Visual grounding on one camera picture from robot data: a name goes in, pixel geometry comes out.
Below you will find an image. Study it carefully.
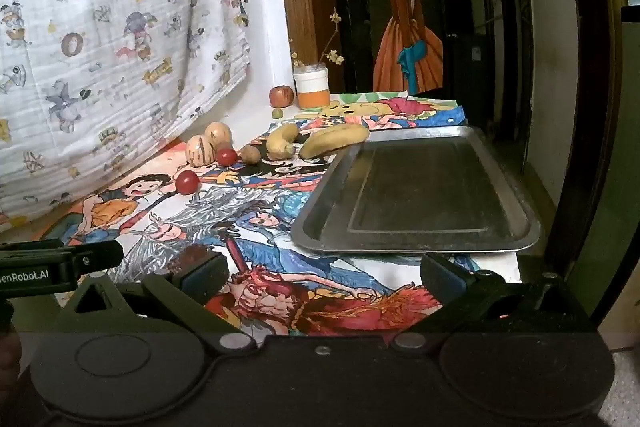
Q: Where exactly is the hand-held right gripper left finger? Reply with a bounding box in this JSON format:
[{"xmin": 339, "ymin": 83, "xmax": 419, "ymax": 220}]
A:
[{"xmin": 57, "ymin": 246, "xmax": 258, "ymax": 354}]

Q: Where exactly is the yellow flower twig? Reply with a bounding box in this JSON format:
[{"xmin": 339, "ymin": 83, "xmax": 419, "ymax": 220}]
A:
[{"xmin": 291, "ymin": 8, "xmax": 346, "ymax": 70}]

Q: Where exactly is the cartoon printed white blanket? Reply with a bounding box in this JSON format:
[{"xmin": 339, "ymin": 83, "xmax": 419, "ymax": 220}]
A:
[{"xmin": 0, "ymin": 0, "xmax": 251, "ymax": 233}]

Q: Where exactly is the white and orange cup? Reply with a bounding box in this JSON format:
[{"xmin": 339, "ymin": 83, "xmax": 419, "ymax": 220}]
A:
[{"xmin": 293, "ymin": 63, "xmax": 331, "ymax": 111}]

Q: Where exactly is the silver-haired figure drawing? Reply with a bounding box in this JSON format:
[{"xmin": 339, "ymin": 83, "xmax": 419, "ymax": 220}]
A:
[{"xmin": 107, "ymin": 184, "xmax": 521, "ymax": 338}]

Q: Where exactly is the red apple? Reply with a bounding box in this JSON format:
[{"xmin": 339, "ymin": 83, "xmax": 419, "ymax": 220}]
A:
[{"xmin": 269, "ymin": 85, "xmax": 295, "ymax": 108}]

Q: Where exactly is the small spotted banana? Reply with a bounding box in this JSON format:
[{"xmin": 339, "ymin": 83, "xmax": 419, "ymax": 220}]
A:
[{"xmin": 265, "ymin": 123, "xmax": 300, "ymax": 160}]

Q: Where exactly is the large yellow banana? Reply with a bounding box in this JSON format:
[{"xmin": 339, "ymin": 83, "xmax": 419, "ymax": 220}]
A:
[{"xmin": 298, "ymin": 123, "xmax": 371, "ymax": 159}]

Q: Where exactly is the striped pepino melon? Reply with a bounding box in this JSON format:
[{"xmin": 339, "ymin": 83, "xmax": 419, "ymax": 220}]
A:
[
  {"xmin": 205, "ymin": 121, "xmax": 234, "ymax": 151},
  {"xmin": 185, "ymin": 134, "xmax": 219, "ymax": 168}
]

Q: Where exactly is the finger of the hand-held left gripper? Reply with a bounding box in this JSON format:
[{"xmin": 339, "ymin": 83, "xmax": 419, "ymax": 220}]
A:
[{"xmin": 67, "ymin": 239, "xmax": 125, "ymax": 281}]

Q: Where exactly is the wall poster orange dress figure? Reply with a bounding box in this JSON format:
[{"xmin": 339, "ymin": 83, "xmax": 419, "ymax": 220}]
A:
[{"xmin": 370, "ymin": 0, "xmax": 447, "ymax": 96}]

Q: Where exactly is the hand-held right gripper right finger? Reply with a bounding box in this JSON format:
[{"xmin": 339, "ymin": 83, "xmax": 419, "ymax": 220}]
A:
[{"xmin": 390, "ymin": 253, "xmax": 599, "ymax": 351}]

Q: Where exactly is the metal baking tray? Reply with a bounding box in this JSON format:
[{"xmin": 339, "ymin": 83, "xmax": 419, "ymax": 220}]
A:
[{"xmin": 291, "ymin": 125, "xmax": 543, "ymax": 254}]

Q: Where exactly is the dark door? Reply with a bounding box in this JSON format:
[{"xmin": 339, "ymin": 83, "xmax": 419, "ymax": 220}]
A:
[{"xmin": 325, "ymin": 0, "xmax": 523, "ymax": 138}]

